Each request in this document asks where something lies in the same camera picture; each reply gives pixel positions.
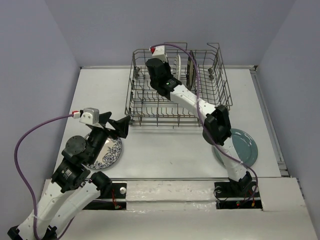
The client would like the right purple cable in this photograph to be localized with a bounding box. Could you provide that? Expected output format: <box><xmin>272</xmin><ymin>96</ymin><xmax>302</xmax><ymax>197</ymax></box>
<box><xmin>164</xmin><ymin>43</ymin><xmax>258</xmax><ymax>205</ymax></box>

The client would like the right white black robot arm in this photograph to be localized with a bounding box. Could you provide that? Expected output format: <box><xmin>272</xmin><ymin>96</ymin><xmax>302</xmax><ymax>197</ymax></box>
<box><xmin>145</xmin><ymin>58</ymin><xmax>252</xmax><ymax>196</ymax></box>

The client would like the teal grey plate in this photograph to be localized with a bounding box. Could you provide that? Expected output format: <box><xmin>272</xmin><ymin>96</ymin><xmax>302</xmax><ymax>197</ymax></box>
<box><xmin>211</xmin><ymin>128</ymin><xmax>259</xmax><ymax>168</ymax></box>

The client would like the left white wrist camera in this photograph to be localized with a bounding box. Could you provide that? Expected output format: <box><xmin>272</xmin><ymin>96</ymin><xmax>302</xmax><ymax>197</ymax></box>
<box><xmin>72</xmin><ymin>107</ymin><xmax>100</xmax><ymax>126</ymax></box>

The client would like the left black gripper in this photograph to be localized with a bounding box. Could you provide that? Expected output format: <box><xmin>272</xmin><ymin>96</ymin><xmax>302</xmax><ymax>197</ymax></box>
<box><xmin>88</xmin><ymin>110</ymin><xmax>132</xmax><ymax>164</ymax></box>

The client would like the blue floral white plate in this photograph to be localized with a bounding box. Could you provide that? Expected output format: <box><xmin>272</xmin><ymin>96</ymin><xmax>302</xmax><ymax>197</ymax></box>
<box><xmin>83</xmin><ymin>137</ymin><xmax>123</xmax><ymax>171</ymax></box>

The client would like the blue striped white plate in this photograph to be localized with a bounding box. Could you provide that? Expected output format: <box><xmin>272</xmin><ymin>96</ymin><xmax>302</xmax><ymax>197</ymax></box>
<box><xmin>172</xmin><ymin>54</ymin><xmax>181</xmax><ymax>81</ymax></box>

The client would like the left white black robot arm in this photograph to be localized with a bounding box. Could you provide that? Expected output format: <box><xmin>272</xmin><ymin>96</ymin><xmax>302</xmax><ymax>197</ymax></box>
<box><xmin>7</xmin><ymin>107</ymin><xmax>130</xmax><ymax>240</ymax></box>

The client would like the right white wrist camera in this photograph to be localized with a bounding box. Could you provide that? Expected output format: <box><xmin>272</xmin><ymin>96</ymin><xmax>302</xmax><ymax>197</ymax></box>
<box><xmin>149</xmin><ymin>45</ymin><xmax>168</xmax><ymax>63</ymax></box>

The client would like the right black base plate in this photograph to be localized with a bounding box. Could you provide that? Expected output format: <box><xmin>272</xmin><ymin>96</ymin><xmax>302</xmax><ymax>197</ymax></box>
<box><xmin>213</xmin><ymin>181</ymin><xmax>263</xmax><ymax>210</ymax></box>

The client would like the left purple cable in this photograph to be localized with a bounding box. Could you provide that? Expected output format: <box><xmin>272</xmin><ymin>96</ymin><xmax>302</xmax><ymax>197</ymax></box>
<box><xmin>14</xmin><ymin>113</ymin><xmax>76</xmax><ymax>240</ymax></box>

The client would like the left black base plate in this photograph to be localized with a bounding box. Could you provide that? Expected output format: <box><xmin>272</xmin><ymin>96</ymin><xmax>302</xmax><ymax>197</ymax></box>
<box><xmin>84</xmin><ymin>181</ymin><xmax>127</xmax><ymax>211</ymax></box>

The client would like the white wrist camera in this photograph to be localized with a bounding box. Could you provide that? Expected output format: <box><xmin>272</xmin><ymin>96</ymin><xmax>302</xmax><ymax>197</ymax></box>
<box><xmin>72</xmin><ymin>107</ymin><xmax>100</xmax><ymax>126</ymax></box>
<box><xmin>149</xmin><ymin>45</ymin><xmax>168</xmax><ymax>63</ymax></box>

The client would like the dark rimmed cream plate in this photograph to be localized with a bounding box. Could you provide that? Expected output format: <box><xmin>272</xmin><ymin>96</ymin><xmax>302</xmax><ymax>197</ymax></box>
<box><xmin>186</xmin><ymin>50</ymin><xmax>196</xmax><ymax>91</ymax></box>

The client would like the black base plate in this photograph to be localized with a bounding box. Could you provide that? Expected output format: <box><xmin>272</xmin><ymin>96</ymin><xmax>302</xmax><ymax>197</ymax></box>
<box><xmin>213</xmin><ymin>181</ymin><xmax>263</xmax><ymax>210</ymax></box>
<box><xmin>84</xmin><ymin>181</ymin><xmax>127</xmax><ymax>211</ymax></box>

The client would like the grey wire dish rack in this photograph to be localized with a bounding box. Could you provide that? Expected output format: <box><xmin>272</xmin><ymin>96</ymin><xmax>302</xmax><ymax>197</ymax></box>
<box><xmin>124</xmin><ymin>42</ymin><xmax>233</xmax><ymax>127</ymax></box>

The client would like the purple cable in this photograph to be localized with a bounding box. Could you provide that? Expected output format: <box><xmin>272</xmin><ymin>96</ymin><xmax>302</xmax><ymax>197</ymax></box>
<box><xmin>164</xmin><ymin>43</ymin><xmax>258</xmax><ymax>205</ymax></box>
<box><xmin>14</xmin><ymin>113</ymin><xmax>76</xmax><ymax>240</ymax></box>

